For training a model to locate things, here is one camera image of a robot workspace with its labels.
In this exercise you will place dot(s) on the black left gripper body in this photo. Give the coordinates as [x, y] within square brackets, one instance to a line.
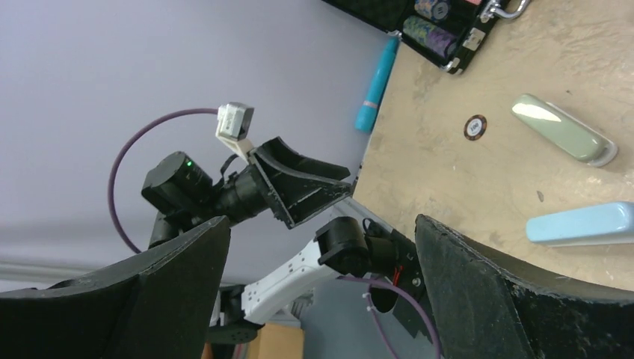
[295, 187]

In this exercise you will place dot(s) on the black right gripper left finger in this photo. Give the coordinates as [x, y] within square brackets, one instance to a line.
[156, 304]

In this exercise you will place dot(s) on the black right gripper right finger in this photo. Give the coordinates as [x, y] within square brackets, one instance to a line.
[488, 304]

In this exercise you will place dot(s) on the light blue stapler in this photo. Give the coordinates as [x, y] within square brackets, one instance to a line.
[603, 224]

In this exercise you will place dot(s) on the green stapler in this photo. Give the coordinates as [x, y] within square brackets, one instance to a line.
[577, 139]

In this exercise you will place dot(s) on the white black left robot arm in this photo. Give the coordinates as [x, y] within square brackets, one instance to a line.
[185, 197]

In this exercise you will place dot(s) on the blue handheld massager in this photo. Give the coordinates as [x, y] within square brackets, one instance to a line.
[368, 112]

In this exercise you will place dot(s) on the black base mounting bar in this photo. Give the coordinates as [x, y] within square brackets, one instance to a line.
[394, 260]

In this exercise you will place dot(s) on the brown poker chip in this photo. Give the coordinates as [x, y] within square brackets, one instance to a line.
[475, 127]

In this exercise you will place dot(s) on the black poker chip case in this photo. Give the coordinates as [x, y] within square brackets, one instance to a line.
[446, 33]

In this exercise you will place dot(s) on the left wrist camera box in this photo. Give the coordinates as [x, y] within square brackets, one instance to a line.
[234, 119]

